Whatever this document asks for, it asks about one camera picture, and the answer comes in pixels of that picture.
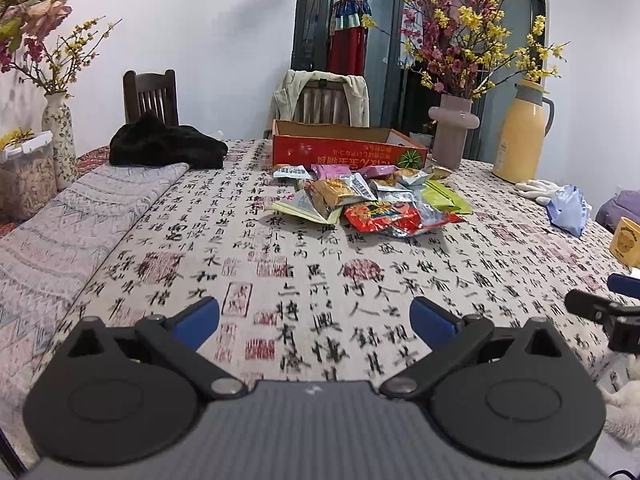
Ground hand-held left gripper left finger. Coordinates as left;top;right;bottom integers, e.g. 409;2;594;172
67;296;248;401

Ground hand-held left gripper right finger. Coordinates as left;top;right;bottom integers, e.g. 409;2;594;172
379;296;576;401

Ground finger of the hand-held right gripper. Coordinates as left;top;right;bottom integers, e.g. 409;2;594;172
607;273;640;295
565;288;623;327

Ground pile of snack packets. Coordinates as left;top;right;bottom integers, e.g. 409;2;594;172
265;162;473;238

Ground orange cardboard box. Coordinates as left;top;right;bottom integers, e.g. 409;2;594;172
271;120;429;171

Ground yellow mug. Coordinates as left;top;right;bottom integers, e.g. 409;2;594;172
609;216;640;265

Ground purple padded cloth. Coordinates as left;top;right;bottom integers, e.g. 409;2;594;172
594;195;640;233

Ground white fluffy cloth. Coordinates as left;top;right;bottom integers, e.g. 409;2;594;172
597;360;640;451

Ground pale blue plastic bag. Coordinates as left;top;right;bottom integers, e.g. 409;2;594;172
546;185;593;238

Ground white work gloves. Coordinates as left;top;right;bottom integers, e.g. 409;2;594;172
515;179;563;205

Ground yellow thermos jug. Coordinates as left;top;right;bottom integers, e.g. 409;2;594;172
492;79;556;184

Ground black fuzzy cloth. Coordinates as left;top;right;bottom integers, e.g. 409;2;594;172
109;111;229;170

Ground pink glass vase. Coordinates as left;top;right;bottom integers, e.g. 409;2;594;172
428;93;481;170

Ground red patterned cloth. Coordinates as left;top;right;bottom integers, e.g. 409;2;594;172
0;145;113;236

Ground clear plastic storage container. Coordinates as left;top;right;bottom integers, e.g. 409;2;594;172
0;130;58;223

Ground dark wooden chair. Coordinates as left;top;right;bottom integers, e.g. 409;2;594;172
123;69;179;126

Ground floral ceramic vase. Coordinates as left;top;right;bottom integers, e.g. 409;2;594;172
41;92;78;191

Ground chair with beige jacket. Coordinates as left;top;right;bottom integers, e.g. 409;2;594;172
271;69;371;128

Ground wooden chair with slats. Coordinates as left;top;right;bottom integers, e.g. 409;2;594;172
295;77;353;126

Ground yellow and pink flower branches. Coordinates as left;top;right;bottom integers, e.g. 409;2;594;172
361;0;571;101

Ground hanging red dress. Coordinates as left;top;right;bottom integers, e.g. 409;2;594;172
327;0;373;77

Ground yellow blossom twigs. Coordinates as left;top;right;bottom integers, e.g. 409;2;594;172
0;17;123;96

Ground faded pink flower bouquet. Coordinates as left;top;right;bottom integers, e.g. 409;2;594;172
0;0;88;73

